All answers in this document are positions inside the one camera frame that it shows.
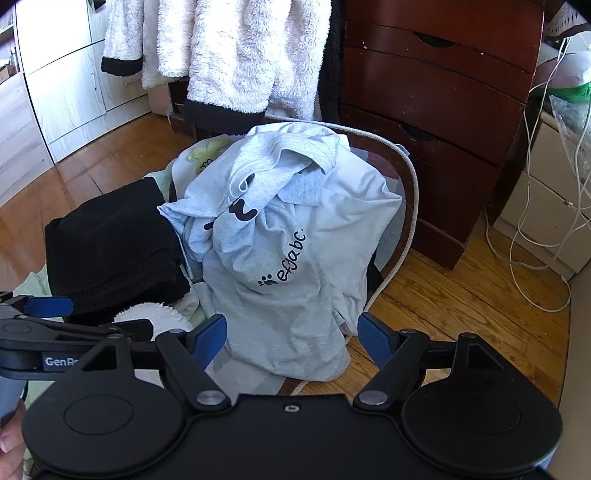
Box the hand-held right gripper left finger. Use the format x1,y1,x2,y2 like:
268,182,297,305
83,315,232,413

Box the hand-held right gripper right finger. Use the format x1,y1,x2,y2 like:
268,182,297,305
353,312,509,411

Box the white drawer cabinet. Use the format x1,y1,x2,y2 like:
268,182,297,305
492,111,591,280

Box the white fluffy robe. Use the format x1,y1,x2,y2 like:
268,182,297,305
100,0,333,134

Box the white wardrobe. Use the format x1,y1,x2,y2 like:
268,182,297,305
0,0,153,164

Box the grey printed t-shirt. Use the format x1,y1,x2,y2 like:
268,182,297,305
157,122,370,381

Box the clear plastic bag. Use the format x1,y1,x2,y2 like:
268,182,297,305
549,95,591,195

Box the black pants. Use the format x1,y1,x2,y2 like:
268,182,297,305
44,178,192,324

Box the green white bundle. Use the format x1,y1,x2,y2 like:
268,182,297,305
549,51,591,104

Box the white fluffy towel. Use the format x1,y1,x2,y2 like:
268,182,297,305
113,302,195,340

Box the person's left hand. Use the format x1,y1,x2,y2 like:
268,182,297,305
0,399,27,480

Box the white cable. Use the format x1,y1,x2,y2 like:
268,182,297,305
482,205,573,313
517,37,575,241

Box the black hanging garment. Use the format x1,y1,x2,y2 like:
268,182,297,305
318,0,347,123

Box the white plastic basket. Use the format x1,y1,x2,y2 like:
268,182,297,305
542,0,591,47

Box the brown mesh laundry basket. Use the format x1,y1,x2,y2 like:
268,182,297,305
166,117,421,398

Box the pale white shirt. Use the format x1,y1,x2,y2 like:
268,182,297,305
295,152,404,333

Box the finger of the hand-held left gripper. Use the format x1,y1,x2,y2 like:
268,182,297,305
0,291,75,319
28,318,154,342

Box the dark wood dresser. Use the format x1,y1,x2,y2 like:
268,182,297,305
339,0,546,271

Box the small dark wood stand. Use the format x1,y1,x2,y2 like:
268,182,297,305
166,78,204,139

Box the pale cartoon print cloth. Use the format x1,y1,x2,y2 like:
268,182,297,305
173,134,245,204

